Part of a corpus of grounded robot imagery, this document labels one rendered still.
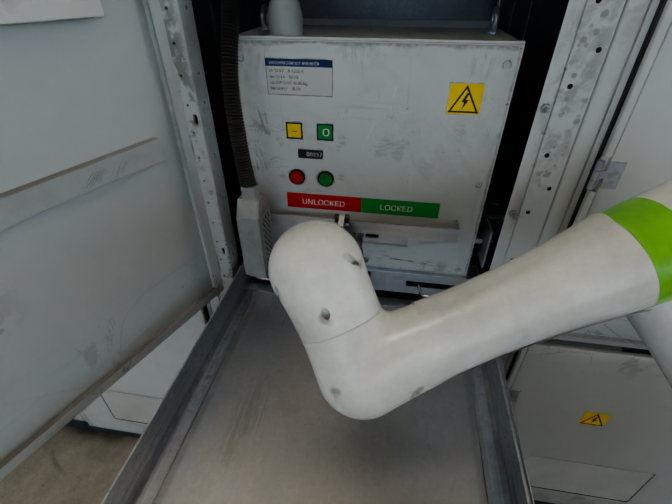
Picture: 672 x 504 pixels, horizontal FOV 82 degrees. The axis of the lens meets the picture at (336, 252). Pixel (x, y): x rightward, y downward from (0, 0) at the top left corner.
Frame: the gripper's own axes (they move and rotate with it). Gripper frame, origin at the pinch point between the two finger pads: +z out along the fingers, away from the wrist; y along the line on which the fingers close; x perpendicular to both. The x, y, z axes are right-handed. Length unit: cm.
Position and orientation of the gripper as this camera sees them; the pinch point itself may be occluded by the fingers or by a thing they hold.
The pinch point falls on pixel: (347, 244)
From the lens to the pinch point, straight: 78.8
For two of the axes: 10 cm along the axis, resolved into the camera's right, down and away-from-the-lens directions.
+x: 9.9, 0.9, -1.2
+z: 1.3, -0.9, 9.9
